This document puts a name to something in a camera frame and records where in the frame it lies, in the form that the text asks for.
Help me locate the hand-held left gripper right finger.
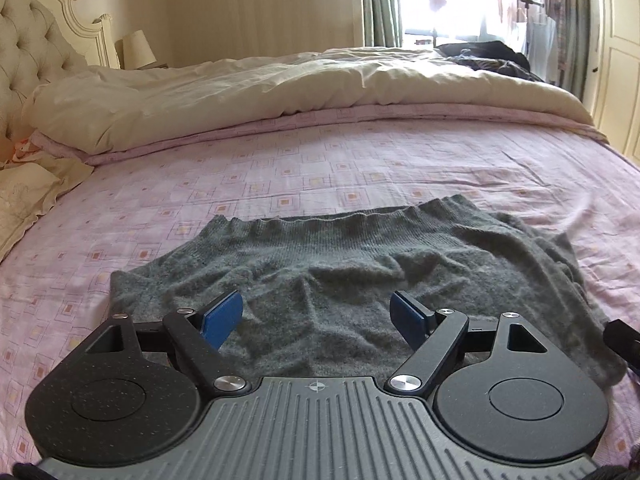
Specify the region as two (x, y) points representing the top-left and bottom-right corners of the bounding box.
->
(384, 290), (553, 397)

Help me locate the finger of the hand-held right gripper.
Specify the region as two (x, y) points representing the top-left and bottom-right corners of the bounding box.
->
(602, 319), (640, 367)

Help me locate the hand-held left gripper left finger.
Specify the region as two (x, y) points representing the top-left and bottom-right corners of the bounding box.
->
(75, 291), (249, 397)

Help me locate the grey argyle sweater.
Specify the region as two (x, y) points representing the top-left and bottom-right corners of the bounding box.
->
(110, 194), (628, 389)

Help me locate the dark clothes pile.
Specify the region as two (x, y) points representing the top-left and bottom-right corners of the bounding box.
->
(434, 40), (544, 82)

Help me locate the clothes rack with hanging clothes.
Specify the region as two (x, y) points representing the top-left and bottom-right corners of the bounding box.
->
(485, 0), (562, 82)

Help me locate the pink patterned bed sheet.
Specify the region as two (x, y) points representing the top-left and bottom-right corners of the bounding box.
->
(0, 102), (640, 463)

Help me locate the cream pillow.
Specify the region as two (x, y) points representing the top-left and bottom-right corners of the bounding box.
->
(0, 159), (94, 261)

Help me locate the beige duvet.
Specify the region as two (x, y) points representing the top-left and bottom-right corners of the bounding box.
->
(22, 46), (596, 156)

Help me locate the orange pink cloth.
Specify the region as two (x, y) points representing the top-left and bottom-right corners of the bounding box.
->
(0, 132), (40, 167)

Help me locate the bedside lamp with beige shade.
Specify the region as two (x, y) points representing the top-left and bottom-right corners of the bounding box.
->
(121, 30), (157, 69)

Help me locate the white wardrobe door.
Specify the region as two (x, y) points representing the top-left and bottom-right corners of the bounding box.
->
(590, 0), (640, 167)

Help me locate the pink topped stand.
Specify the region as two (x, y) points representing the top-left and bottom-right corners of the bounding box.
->
(417, 0), (450, 47)

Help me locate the grey green curtain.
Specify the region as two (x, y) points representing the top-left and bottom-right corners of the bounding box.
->
(361, 0), (404, 49)
(554, 0), (602, 87)

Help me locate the cream tufted headboard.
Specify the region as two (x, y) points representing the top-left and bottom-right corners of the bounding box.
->
(0, 0), (122, 161)

